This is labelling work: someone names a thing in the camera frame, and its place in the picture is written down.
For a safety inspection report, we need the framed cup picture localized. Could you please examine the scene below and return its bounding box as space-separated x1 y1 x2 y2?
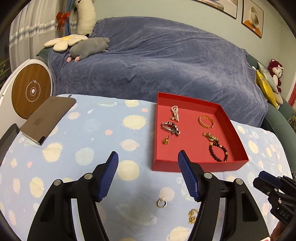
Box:
241 0 264 38

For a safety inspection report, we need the gold bead bracelet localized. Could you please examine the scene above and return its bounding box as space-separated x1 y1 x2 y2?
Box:
199 114 215 129

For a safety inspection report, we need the space pattern blue tablecloth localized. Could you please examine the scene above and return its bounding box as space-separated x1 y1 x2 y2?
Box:
1 95 292 240

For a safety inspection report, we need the red monkey plush toy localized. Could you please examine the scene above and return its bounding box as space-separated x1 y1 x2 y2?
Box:
268 59 284 93

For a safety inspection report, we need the flower shaped cushion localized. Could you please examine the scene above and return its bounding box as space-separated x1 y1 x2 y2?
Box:
44 34 88 52

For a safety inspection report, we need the red cardboard box tray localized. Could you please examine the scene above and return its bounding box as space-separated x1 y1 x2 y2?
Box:
152 92 248 172

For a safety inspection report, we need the yellow cushion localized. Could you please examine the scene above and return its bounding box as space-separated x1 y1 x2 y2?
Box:
256 70 279 108

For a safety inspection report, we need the small gold earring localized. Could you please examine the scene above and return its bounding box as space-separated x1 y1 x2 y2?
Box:
163 136 170 145

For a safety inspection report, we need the grey plush mole toy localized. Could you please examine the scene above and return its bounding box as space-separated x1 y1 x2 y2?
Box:
67 37 110 63

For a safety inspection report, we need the right human hand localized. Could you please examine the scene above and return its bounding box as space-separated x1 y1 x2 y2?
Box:
270 221 287 241

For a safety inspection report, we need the white curtain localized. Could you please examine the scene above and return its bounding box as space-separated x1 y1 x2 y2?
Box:
9 0 62 71

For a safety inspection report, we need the green sofa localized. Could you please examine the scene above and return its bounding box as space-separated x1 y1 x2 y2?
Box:
245 53 296 135

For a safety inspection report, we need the gold chain bracelet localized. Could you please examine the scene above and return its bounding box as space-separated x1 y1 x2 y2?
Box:
203 131 219 142

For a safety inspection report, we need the gold hoop earring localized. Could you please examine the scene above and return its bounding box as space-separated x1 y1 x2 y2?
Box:
156 197 168 208

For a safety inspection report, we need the brown notebook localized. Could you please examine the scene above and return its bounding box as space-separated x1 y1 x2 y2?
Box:
20 96 76 145

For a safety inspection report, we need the cream plush toy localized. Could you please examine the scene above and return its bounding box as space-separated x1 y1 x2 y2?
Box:
74 0 96 35

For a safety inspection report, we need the white pearl bracelet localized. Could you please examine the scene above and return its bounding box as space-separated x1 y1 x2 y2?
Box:
170 105 180 122

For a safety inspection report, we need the thin gold chain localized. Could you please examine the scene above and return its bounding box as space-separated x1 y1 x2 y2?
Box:
187 208 200 225

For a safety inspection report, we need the blue-grey blanket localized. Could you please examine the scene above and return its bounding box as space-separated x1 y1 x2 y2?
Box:
48 16 268 127

